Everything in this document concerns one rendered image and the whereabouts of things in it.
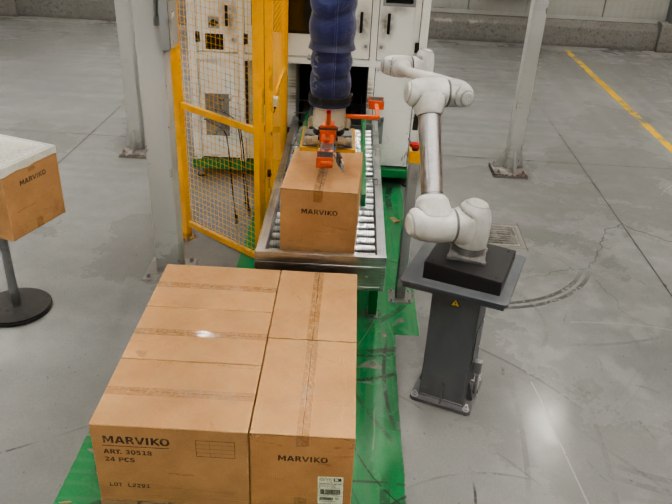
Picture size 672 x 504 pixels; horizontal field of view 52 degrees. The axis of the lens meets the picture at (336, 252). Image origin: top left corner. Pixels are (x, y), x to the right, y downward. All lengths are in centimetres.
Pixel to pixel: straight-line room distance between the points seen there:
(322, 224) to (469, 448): 133
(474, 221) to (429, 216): 21
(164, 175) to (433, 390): 206
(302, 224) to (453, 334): 96
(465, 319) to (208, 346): 121
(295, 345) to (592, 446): 154
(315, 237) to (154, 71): 134
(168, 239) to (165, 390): 184
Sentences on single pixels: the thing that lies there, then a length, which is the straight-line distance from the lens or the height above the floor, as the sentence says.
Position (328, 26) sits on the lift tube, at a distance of 349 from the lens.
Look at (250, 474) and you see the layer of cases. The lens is 282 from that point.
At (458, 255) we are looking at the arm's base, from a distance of 324.
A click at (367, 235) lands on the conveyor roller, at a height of 53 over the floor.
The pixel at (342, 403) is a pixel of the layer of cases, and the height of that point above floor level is 54.
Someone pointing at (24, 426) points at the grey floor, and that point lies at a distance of 370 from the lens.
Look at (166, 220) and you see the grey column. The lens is 450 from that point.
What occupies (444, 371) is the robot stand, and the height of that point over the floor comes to 20.
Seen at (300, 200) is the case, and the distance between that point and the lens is 358.
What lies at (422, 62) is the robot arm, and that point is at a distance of 382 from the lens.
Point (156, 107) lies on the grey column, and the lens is 423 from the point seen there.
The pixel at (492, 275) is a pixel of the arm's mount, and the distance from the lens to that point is 318.
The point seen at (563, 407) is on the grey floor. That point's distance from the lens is 385.
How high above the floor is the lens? 238
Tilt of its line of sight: 29 degrees down
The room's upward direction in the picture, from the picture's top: 3 degrees clockwise
